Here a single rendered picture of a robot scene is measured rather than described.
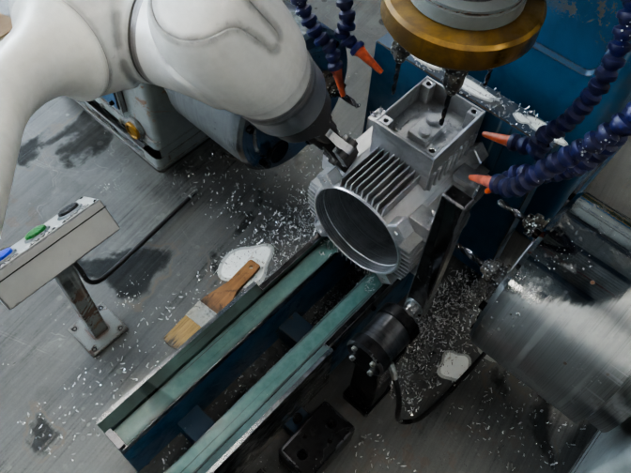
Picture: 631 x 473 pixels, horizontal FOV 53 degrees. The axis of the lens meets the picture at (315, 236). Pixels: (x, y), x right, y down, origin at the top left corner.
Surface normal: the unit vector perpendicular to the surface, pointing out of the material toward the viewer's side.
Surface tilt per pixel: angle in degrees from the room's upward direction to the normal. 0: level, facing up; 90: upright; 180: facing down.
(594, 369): 58
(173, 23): 47
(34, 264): 51
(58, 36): 38
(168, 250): 0
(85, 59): 76
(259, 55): 86
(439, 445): 0
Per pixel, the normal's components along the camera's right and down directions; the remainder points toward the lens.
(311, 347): 0.04, -0.54
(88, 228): 0.59, 0.11
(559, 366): -0.62, 0.37
